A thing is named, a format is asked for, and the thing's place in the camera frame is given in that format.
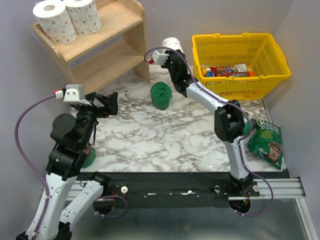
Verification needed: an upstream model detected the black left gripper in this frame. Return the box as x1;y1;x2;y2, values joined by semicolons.
75;90;119;147

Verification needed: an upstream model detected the white floral toilet paper roll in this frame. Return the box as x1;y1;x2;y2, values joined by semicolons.
63;0;102;35
32;0;77;45
161;37;184;53

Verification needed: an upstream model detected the green brown paper roll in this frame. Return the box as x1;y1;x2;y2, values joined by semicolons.
243;115;257;137
81;146;96;169

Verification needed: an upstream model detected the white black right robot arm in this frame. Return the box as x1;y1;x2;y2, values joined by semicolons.
160;47;253;196

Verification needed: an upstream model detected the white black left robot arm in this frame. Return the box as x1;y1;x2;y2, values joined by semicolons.
16;92;118;240

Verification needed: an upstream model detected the light wooden two-tier shelf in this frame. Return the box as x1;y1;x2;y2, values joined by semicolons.
31;0;150;93

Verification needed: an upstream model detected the green wrapped toilet paper roll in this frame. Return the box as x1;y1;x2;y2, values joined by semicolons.
150;82;173;110

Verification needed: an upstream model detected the red snack packet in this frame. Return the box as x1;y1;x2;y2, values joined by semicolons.
210;63;248;78

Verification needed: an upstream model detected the yellow plastic shopping basket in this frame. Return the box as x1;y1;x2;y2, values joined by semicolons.
192;32;291;101

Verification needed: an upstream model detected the orange snack packet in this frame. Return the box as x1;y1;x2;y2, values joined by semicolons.
247;70;256;77

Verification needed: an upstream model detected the green chips bag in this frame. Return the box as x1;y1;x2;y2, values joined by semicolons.
247;120;283;170

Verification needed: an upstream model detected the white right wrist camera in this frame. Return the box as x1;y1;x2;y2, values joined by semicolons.
147;50;170;66

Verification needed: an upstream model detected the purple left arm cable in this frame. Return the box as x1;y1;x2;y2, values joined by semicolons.
14;96;61;233

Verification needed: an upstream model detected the aluminium rail extrusion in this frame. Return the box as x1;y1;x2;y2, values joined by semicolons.
227;177;307;201

